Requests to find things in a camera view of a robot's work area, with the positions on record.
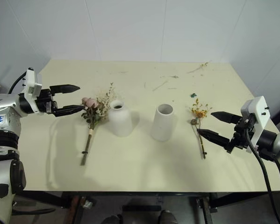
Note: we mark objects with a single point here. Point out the white cone-shaped vase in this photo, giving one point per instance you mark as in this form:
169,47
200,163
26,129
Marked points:
162,123

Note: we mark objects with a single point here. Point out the dark rounded shape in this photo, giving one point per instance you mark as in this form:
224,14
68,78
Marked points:
112,219
168,217

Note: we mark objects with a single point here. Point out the dry pale stem scrap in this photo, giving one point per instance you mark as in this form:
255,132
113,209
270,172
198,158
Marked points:
160,85

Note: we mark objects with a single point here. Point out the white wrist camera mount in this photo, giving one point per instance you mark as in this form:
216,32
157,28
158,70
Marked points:
259,112
30,80

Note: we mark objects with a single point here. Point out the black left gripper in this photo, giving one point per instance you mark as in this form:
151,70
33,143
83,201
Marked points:
44,100

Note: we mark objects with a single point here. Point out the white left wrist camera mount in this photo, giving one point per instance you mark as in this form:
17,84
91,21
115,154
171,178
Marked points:
30,80

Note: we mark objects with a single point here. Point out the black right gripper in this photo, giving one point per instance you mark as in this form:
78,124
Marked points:
240,134

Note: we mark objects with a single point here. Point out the dried yellow flower sprig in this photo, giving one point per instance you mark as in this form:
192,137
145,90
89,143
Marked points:
199,114

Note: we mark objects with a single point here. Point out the small teal object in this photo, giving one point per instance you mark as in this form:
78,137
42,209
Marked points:
193,95

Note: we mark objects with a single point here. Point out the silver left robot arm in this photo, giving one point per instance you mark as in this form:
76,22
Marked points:
2,140

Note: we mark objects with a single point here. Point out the dried pink rose bouquet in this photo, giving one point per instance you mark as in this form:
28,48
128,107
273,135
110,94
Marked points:
93,109

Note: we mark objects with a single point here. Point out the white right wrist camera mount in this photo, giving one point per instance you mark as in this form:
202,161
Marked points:
259,112

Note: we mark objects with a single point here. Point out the white narrow-neck vase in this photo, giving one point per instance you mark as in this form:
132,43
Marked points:
119,119

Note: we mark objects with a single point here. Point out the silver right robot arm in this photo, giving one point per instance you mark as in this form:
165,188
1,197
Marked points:
276,145

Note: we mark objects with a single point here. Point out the dry yellow twig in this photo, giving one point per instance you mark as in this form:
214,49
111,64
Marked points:
199,67

